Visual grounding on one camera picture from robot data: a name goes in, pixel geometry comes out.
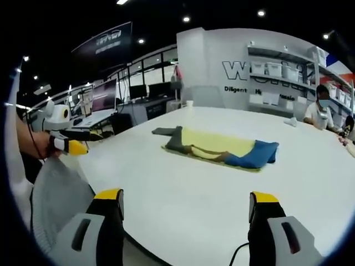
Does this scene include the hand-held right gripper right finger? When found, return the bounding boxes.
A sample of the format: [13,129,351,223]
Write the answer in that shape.
[248,191,324,266]

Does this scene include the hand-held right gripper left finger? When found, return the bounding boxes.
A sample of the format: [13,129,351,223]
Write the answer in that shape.
[51,188,124,266]

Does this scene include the person's left hand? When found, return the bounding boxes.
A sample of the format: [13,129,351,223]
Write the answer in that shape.
[28,132,60,160]

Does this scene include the person's grey knit sweater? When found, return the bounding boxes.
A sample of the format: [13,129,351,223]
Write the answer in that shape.
[28,157,97,256]

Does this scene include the dark office chair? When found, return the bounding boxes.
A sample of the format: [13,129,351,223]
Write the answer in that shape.
[110,113,134,136]

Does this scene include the large tilted display screen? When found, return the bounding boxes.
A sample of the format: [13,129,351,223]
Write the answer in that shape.
[90,78,118,113]

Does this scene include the black computer monitor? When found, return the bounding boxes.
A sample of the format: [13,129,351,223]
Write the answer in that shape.
[148,81,172,98]
[129,84,148,100]

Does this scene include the grey office desk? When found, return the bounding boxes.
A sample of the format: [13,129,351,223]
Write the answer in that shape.
[118,96,173,126]

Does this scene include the dark hanging banner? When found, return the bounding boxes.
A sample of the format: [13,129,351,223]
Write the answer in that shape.
[71,21,133,57]

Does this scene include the pink hanging cloth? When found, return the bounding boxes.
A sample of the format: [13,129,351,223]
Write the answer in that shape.
[173,64,184,83]

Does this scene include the row of white storage bins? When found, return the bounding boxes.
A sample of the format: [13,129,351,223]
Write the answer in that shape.
[250,61,303,82]

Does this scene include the grey side shelf rack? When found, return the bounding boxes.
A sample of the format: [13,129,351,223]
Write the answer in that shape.
[316,46,355,112]

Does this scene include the thin black cable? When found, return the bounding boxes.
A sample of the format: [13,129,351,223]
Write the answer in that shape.
[26,121,47,160]

